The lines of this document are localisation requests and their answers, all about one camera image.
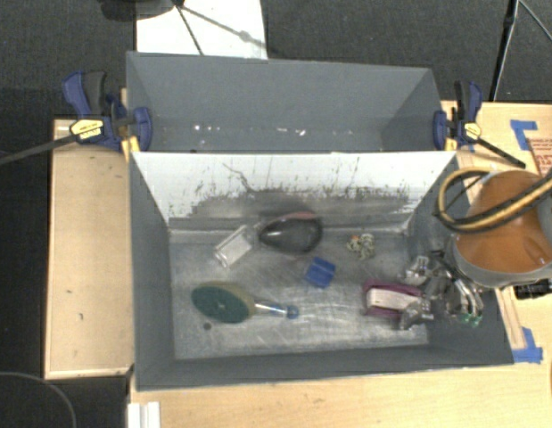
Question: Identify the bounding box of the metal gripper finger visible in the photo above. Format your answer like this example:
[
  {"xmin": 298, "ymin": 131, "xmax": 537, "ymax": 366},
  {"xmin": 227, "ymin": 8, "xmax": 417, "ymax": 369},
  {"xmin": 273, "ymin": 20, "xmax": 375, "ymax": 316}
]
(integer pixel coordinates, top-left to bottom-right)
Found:
[
  {"xmin": 397, "ymin": 300, "xmax": 435, "ymax": 332},
  {"xmin": 397, "ymin": 255, "xmax": 440, "ymax": 284}
]

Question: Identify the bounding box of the purple and white stapler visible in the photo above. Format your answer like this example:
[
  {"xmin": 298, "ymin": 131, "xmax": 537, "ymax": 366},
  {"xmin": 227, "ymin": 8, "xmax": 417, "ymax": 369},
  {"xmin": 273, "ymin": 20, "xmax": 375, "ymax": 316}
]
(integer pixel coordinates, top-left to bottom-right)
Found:
[{"xmin": 361, "ymin": 278, "xmax": 423, "ymax": 321}]

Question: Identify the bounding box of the small mottled toy animal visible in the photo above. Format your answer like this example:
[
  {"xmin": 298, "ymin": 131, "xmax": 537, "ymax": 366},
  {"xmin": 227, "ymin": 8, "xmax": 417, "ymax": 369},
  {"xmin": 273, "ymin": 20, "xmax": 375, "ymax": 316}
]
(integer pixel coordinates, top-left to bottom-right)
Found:
[{"xmin": 345, "ymin": 232, "xmax": 377, "ymax": 260}]

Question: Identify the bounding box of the blue plastic block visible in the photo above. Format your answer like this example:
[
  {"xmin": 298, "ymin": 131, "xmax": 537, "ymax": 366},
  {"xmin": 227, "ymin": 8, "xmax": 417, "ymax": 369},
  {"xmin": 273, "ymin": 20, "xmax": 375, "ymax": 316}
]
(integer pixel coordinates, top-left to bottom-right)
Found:
[{"xmin": 302, "ymin": 256, "xmax": 338, "ymax": 290}]

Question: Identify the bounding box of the black and red computer mouse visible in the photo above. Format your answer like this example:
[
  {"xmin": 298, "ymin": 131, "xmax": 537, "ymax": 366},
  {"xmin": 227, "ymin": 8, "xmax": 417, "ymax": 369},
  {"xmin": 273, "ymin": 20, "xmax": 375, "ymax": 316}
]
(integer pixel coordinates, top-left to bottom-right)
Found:
[{"xmin": 257, "ymin": 211, "xmax": 325, "ymax": 255}]

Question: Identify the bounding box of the clear glass jar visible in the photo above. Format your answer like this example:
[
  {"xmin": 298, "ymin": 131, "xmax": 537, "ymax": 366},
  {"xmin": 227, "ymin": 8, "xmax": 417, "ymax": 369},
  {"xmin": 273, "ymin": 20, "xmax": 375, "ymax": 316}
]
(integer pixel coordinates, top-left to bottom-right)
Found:
[{"xmin": 212, "ymin": 224, "xmax": 255, "ymax": 269}]

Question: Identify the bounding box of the green round scrubber brush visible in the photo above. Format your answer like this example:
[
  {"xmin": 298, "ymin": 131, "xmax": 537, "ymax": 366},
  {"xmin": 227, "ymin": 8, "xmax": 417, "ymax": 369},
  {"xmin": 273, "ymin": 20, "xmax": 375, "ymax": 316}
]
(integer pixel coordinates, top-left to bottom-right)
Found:
[{"xmin": 190, "ymin": 281, "xmax": 301, "ymax": 325}]

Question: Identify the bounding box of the grey metal bin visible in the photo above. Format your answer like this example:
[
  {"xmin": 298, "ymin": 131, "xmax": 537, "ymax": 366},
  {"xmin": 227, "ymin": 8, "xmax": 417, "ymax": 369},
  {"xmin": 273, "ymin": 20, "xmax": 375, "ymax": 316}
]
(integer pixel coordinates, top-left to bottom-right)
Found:
[{"xmin": 123, "ymin": 50, "xmax": 515, "ymax": 391}]

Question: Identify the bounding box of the black cylinder on white bracket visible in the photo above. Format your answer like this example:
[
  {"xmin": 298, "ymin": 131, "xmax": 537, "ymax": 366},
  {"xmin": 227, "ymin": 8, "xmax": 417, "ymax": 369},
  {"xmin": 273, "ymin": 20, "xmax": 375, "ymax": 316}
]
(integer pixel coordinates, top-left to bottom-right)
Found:
[{"xmin": 513, "ymin": 277, "xmax": 552, "ymax": 301}]

